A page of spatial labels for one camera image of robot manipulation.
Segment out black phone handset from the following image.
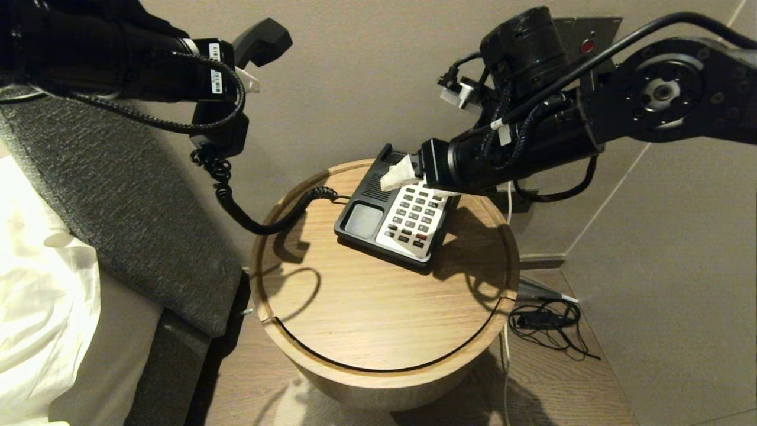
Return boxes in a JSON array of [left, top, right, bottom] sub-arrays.
[[189, 17, 294, 159]]

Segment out brown baseboard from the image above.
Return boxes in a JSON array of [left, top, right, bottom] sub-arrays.
[[517, 254, 566, 272]]

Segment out grey fabric headboard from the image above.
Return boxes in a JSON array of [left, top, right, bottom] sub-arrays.
[[0, 98, 244, 426]]

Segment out dark low wall plate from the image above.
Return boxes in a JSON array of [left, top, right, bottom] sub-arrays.
[[497, 189, 539, 215]]

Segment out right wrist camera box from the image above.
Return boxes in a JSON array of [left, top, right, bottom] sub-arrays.
[[438, 73, 477, 111]]

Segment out black phone cord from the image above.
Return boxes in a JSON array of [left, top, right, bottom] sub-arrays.
[[190, 145, 353, 237]]

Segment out black white-faced phone base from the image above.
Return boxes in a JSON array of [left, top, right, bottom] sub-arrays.
[[334, 143, 464, 274]]

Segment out beige mattress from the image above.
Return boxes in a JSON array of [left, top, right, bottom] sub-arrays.
[[50, 278, 164, 426]]

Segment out white power cable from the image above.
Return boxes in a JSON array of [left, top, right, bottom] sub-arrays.
[[500, 182, 515, 426]]

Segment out round wooden nightstand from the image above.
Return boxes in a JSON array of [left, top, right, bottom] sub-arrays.
[[248, 159, 521, 412]]

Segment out black adapter cable bundle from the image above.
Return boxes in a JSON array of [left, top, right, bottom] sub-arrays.
[[507, 299, 601, 362]]

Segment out white bed duvet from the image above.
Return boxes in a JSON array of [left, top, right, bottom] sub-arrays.
[[0, 155, 102, 425]]

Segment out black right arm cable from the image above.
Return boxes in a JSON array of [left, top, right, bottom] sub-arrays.
[[512, 155, 599, 204]]

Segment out dark wall socket panel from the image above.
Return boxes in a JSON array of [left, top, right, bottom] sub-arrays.
[[553, 17, 622, 72]]

